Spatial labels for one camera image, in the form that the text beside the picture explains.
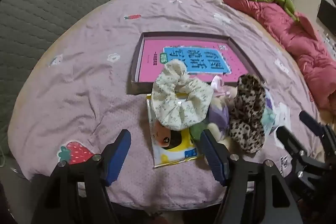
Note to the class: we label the teal tissue pack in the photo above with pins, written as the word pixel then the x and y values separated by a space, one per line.
pixel 267 119

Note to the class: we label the pink quilt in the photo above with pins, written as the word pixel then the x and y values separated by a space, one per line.
pixel 302 50

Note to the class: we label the white power strip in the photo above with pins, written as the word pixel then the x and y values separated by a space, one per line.
pixel 331 44

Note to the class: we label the black television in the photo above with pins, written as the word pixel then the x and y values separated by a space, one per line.
pixel 326 15

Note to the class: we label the cream plush bear pink bow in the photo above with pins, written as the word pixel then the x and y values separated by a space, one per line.
pixel 219 85

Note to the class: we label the bagged green purple plush doll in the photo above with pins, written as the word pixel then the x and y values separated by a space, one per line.
pixel 219 115

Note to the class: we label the gray quilted headboard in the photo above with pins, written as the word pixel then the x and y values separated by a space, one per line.
pixel 52 3

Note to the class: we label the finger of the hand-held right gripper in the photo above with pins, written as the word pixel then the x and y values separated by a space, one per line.
pixel 313 123
pixel 288 141

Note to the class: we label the cream floral scrunchie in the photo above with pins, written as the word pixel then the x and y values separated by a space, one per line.
pixel 168 108

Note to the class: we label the dark shallow cardboard box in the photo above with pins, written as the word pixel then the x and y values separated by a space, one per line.
pixel 183 35

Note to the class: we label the leopard print scrunchie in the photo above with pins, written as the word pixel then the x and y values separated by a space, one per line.
pixel 246 113

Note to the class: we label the purple printed bedsheet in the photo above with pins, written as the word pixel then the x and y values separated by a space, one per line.
pixel 92 82

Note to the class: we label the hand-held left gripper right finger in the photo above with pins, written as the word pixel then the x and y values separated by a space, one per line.
pixel 213 158

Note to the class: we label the white purple wipes pack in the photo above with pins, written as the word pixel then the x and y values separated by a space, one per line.
pixel 284 113

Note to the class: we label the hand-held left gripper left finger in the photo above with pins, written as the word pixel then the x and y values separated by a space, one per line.
pixel 118 158

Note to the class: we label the yellow tissue pack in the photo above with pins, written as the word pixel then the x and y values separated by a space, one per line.
pixel 173 153

